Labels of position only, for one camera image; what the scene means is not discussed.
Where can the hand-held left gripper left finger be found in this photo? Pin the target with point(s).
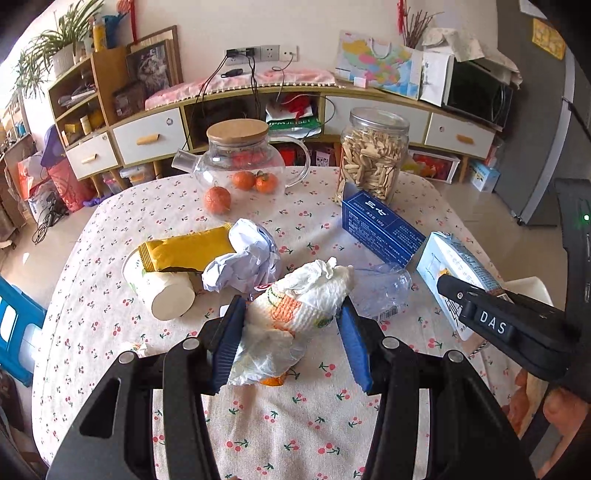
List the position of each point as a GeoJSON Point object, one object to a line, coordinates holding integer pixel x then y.
{"type": "Point", "coordinates": [228, 344]}

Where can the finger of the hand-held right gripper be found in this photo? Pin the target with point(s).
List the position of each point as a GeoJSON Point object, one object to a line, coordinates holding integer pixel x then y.
{"type": "Point", "coordinates": [531, 332]}

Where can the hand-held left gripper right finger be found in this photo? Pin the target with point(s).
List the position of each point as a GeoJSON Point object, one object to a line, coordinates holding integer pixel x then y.
{"type": "Point", "coordinates": [354, 350]}

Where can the crushed clear plastic bottle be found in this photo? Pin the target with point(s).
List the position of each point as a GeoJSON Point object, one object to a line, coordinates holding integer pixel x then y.
{"type": "Point", "coordinates": [383, 290]}

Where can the white wrapper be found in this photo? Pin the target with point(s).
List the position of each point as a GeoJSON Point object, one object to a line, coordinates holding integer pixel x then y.
{"type": "Point", "coordinates": [295, 300]}

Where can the white paper ball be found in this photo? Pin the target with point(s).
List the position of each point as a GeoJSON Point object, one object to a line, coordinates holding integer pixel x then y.
{"type": "Point", "coordinates": [249, 258]}

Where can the white blue drink carton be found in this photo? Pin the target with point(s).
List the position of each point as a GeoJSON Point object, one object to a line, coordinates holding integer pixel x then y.
{"type": "Point", "coordinates": [443, 258]}

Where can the person's right hand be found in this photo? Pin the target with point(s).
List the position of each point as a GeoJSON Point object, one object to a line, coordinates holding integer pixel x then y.
{"type": "Point", "coordinates": [565, 415]}

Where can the orange peel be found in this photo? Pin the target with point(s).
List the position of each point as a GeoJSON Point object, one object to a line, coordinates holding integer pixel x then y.
{"type": "Point", "coordinates": [272, 381]}

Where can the white paper cup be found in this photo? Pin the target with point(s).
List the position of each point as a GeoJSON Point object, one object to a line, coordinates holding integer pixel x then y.
{"type": "Point", "coordinates": [171, 300]}

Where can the small white paper scrap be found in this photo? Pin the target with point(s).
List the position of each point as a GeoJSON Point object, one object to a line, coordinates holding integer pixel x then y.
{"type": "Point", "coordinates": [138, 349]}

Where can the yellow snack wrapper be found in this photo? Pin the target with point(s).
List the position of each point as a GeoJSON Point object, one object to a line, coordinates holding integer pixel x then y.
{"type": "Point", "coordinates": [184, 251]}

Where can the blue white cardboard box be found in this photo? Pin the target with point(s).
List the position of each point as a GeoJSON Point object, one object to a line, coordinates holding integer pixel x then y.
{"type": "Point", "coordinates": [485, 175]}

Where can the grey refrigerator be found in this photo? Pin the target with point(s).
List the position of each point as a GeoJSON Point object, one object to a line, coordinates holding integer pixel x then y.
{"type": "Point", "coordinates": [535, 138]}

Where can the tangerine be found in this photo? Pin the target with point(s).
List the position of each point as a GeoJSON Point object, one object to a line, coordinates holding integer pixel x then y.
{"type": "Point", "coordinates": [243, 181]}
{"type": "Point", "coordinates": [267, 182]}
{"type": "Point", "coordinates": [217, 201]}

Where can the cherry print tablecloth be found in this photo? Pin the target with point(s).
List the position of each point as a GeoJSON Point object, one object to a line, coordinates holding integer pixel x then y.
{"type": "Point", "coordinates": [138, 221]}

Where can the red picture gift box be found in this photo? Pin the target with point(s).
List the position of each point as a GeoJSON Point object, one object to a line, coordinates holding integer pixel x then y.
{"type": "Point", "coordinates": [434, 166]}

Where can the plastic jar of sunflower seeds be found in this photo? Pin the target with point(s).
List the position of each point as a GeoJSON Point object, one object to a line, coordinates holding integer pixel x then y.
{"type": "Point", "coordinates": [369, 161]}

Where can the black microwave oven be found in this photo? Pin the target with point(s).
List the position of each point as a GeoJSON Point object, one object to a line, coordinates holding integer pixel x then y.
{"type": "Point", "coordinates": [475, 92]}

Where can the glass teapot bamboo lid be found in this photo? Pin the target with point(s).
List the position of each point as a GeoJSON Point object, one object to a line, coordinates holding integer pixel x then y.
{"type": "Point", "coordinates": [240, 147]}

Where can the blue plastic stool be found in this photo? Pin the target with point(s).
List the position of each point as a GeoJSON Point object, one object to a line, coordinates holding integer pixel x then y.
{"type": "Point", "coordinates": [14, 318]}

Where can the yellow paper note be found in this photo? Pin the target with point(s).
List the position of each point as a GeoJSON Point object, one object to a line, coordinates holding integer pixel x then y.
{"type": "Point", "coordinates": [548, 39]}

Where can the red shopping bag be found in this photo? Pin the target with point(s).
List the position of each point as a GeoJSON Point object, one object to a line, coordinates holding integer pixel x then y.
{"type": "Point", "coordinates": [69, 184]}

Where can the green white plastic bag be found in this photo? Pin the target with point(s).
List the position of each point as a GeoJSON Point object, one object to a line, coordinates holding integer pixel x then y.
{"type": "Point", "coordinates": [291, 122]}

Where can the white paper bag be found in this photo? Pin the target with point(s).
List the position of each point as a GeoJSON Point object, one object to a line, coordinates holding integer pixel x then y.
{"type": "Point", "coordinates": [436, 76]}

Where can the floral cloth cover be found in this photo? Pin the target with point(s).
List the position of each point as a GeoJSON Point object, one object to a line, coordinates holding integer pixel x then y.
{"type": "Point", "coordinates": [475, 48]}

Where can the pink lace cloth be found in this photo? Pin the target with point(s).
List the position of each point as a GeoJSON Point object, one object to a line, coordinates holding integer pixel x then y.
{"type": "Point", "coordinates": [231, 85]}

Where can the small white pink box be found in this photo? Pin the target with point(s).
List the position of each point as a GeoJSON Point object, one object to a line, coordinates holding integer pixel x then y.
{"type": "Point", "coordinates": [360, 82]}

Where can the black charger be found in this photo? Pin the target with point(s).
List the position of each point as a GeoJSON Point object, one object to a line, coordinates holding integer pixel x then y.
{"type": "Point", "coordinates": [232, 73]}

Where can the map print paper bag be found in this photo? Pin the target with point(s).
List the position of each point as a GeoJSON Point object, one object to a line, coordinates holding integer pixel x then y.
{"type": "Point", "coordinates": [378, 64]}

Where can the wooden white drawer cabinet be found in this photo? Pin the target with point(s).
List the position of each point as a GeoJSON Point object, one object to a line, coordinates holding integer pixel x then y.
{"type": "Point", "coordinates": [104, 92]}

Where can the dried twig bunch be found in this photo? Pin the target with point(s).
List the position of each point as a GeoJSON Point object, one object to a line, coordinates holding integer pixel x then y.
{"type": "Point", "coordinates": [418, 27]}

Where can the framed cat picture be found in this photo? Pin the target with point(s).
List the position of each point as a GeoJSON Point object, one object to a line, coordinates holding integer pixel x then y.
{"type": "Point", "coordinates": [150, 67]}

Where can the red hanging ornament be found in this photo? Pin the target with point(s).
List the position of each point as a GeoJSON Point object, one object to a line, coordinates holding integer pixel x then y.
{"type": "Point", "coordinates": [404, 14]}

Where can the yellow spray bottle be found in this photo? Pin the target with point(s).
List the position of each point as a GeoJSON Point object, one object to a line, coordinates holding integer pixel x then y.
{"type": "Point", "coordinates": [99, 37]}

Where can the potted spider plant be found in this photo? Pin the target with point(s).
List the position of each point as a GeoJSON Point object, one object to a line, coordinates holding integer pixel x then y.
{"type": "Point", "coordinates": [60, 50]}

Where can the wall outlet with plugs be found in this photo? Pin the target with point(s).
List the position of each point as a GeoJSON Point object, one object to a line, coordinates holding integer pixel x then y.
{"type": "Point", "coordinates": [240, 54]}

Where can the grey wall outlet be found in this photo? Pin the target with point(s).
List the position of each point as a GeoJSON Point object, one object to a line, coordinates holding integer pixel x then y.
{"type": "Point", "coordinates": [270, 52]}

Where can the white wall outlet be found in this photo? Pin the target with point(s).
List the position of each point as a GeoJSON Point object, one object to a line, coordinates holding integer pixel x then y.
{"type": "Point", "coordinates": [289, 52]}

